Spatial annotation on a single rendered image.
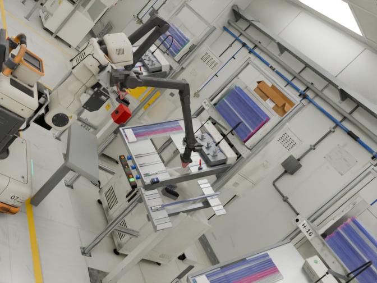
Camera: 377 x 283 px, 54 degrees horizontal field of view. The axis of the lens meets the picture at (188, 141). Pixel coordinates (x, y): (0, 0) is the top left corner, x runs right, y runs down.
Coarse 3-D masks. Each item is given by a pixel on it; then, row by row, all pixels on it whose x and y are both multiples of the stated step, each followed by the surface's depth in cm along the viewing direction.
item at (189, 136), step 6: (186, 96) 240; (186, 102) 243; (186, 108) 249; (186, 114) 252; (186, 120) 254; (186, 126) 257; (192, 126) 259; (186, 132) 261; (192, 132) 262; (186, 138) 268; (192, 138) 264
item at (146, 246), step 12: (180, 216) 247; (144, 240) 256; (156, 240) 252; (132, 252) 258; (144, 252) 255; (120, 264) 261; (132, 264) 258; (96, 276) 266; (108, 276) 263; (120, 276) 261
